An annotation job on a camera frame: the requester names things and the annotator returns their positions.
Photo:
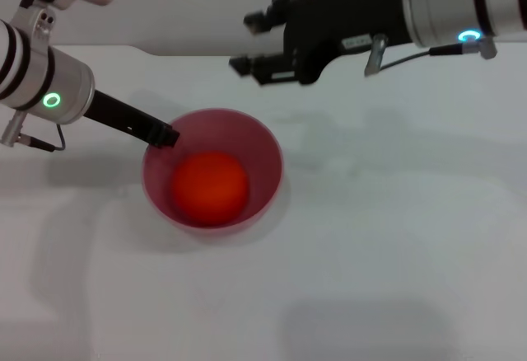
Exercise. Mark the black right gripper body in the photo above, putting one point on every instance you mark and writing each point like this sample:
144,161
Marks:
350,19

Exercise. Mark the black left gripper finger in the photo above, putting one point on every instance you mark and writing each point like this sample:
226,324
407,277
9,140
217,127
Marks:
164,137

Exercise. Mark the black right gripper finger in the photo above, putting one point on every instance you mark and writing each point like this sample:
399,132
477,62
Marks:
267,68
273,10

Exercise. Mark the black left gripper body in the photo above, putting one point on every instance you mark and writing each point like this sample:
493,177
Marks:
119,115

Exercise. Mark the orange toy fruit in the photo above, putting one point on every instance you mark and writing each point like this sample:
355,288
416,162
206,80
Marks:
210,190

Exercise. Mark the pink plastic bowl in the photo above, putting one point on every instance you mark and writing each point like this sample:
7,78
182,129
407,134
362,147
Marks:
263,159

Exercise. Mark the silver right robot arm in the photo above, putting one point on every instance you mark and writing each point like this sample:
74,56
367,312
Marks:
461,2

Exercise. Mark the silver left camera bracket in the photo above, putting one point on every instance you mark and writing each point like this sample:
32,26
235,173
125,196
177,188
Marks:
35,21

